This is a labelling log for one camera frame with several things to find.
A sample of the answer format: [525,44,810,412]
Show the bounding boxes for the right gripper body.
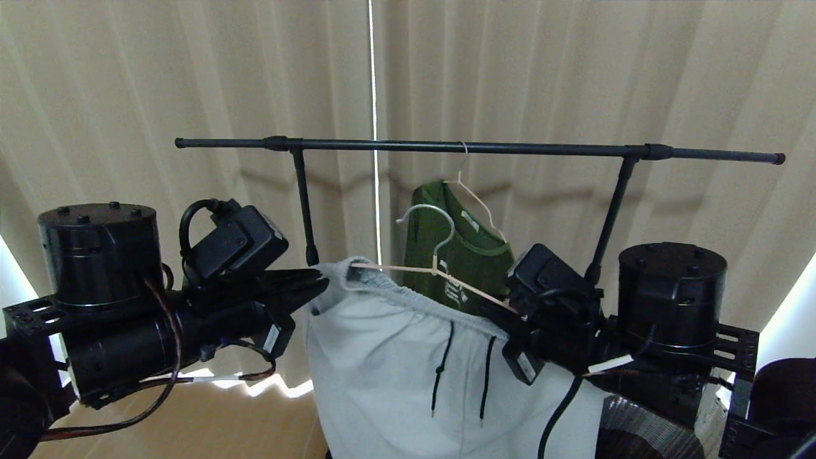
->
[501,305,623,387]

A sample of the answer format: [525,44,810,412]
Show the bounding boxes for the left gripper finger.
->
[254,268,323,288]
[270,279,331,315]

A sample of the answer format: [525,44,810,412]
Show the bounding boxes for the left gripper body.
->
[64,286,298,410]

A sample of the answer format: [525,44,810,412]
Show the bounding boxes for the pale grey garment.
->
[304,256,614,459]

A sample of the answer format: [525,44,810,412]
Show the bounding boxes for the green long-sleeved shirt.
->
[402,180,516,318]

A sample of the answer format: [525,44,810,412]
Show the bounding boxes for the pink clothes hanger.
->
[444,141,509,245]
[349,203,521,317]

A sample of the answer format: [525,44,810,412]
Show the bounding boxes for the white laundry basket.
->
[598,381,729,459]

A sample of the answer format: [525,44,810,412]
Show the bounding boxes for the black clothes rack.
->
[175,136,786,288]

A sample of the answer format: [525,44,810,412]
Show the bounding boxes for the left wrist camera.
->
[184,203,290,285]

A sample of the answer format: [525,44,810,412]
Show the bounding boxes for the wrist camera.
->
[506,243,604,314]
[184,203,290,285]

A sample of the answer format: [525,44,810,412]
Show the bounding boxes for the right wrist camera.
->
[506,243,604,314]

